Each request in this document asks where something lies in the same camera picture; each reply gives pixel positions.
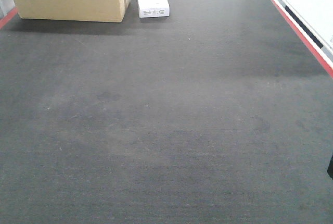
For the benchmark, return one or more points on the black conveyor belt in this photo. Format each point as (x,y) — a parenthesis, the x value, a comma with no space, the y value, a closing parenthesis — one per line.
(216,114)

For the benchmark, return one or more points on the red conveyor frame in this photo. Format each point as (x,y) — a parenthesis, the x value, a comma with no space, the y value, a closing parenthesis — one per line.
(294,23)

